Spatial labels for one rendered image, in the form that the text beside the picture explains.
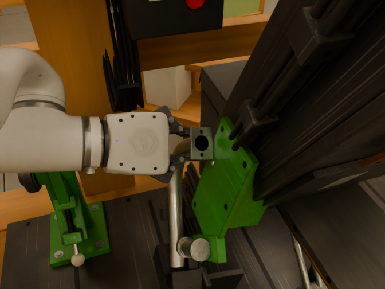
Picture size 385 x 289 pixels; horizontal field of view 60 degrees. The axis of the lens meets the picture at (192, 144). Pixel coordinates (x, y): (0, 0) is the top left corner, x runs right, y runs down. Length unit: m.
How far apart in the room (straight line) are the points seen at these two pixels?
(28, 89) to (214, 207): 0.34
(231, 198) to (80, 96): 0.42
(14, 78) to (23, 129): 0.10
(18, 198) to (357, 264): 0.84
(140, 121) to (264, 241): 0.46
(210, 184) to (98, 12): 0.38
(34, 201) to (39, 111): 0.54
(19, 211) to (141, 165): 0.55
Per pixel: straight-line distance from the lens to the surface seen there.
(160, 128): 0.54
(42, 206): 1.00
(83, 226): 0.78
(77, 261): 0.77
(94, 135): 0.50
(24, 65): 0.44
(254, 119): 0.39
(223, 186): 0.54
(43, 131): 0.50
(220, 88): 0.68
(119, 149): 0.52
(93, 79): 0.76
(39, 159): 0.50
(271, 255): 0.83
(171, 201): 0.68
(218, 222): 0.57
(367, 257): 0.60
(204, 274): 0.70
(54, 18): 0.71
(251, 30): 0.92
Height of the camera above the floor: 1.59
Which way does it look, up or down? 41 degrees down
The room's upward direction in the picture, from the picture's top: straight up
